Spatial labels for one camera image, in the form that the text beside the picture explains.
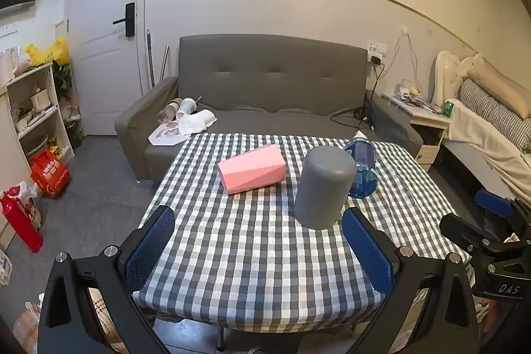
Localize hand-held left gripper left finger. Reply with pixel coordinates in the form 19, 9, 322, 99
37, 205, 177, 354

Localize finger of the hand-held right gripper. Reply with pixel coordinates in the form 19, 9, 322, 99
440, 213, 517, 255
475, 189, 531, 232

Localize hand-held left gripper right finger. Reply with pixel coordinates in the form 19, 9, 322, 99
341, 207, 483, 354

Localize grey cup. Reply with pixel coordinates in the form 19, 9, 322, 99
294, 146, 356, 231

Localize bed with pillows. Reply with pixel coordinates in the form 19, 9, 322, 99
446, 99, 531, 199

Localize blue water jug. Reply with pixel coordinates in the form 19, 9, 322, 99
343, 138, 378, 199

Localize striped pillow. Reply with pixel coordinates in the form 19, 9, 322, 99
458, 79, 531, 151

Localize white nightstand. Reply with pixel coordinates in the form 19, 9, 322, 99
381, 91, 453, 166

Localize checkered tablecloth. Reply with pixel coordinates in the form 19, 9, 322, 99
132, 133, 474, 332

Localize printed paper sheet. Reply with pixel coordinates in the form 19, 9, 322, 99
148, 122, 192, 147

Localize cream pillow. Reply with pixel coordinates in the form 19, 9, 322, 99
467, 55, 531, 114

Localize red paper bag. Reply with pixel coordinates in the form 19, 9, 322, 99
30, 150, 70, 199

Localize pink faceted box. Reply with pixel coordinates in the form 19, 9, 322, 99
217, 144, 287, 196

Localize red fire extinguisher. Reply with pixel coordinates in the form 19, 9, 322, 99
0, 190, 44, 254

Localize white cloth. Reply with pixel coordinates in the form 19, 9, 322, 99
179, 109, 218, 137

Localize white headboard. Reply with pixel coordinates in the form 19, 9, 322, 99
431, 50, 484, 108

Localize plastic cups on sofa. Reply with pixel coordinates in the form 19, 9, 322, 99
176, 98, 197, 120

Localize clear plastic bag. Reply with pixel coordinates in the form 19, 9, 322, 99
12, 300, 43, 354

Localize white door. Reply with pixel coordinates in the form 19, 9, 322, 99
66, 0, 147, 137

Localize green plant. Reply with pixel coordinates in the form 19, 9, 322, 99
52, 61, 74, 102

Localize white shelf unit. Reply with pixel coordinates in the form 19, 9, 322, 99
0, 61, 75, 189

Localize green mop pole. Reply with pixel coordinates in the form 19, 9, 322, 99
146, 29, 156, 87

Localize grey sofa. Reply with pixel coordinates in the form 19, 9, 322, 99
115, 35, 424, 184

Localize yellow plastic bag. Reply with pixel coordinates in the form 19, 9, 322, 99
24, 36, 70, 68

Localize black cable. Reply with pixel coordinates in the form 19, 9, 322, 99
331, 61, 385, 131

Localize white cable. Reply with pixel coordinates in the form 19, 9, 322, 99
390, 28, 420, 93

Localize black door lock handle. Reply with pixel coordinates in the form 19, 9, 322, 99
113, 3, 136, 36

